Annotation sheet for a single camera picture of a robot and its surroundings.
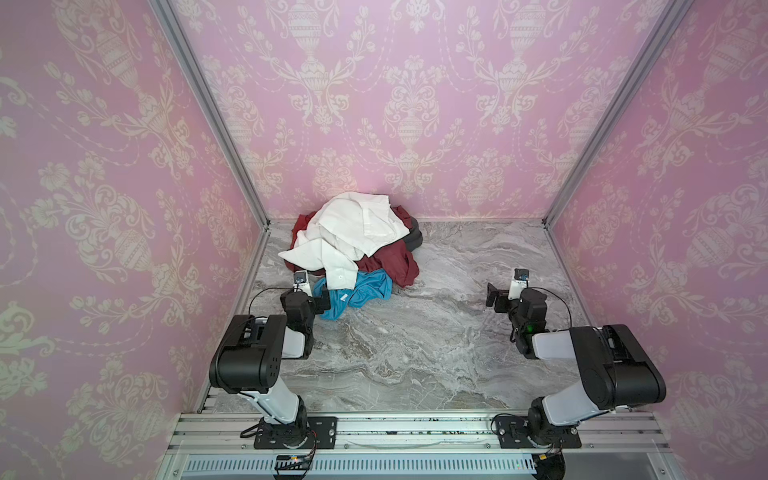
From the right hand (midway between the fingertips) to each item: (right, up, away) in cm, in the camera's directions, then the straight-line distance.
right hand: (506, 283), depth 94 cm
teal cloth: (-43, -1, +4) cm, 43 cm away
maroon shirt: (-36, +8, +4) cm, 37 cm away
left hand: (-62, -1, +1) cm, 62 cm away
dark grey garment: (-28, +14, +16) cm, 35 cm away
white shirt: (-53, +17, +7) cm, 56 cm away
